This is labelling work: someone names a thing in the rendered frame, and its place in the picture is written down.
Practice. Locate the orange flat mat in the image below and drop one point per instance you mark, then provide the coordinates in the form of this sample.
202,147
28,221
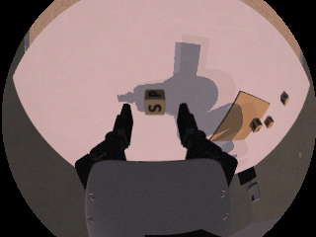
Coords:
236,124

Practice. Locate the wooden letter block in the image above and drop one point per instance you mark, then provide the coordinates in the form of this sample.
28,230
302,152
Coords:
269,122
256,125
154,102
284,98

